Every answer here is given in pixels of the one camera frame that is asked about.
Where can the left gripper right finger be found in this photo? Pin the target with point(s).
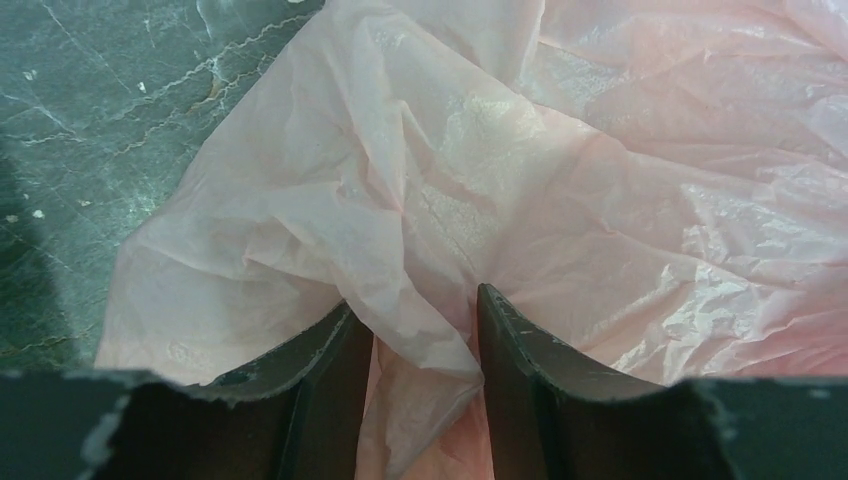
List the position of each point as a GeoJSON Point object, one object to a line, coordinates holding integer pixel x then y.
{"type": "Point", "coordinates": [556, 413]}

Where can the pink plastic bag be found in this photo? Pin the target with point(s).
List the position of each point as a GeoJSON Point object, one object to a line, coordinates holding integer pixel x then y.
{"type": "Point", "coordinates": [661, 184]}

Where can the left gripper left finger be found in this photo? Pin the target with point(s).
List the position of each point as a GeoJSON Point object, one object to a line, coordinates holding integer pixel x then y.
{"type": "Point", "coordinates": [292, 413]}

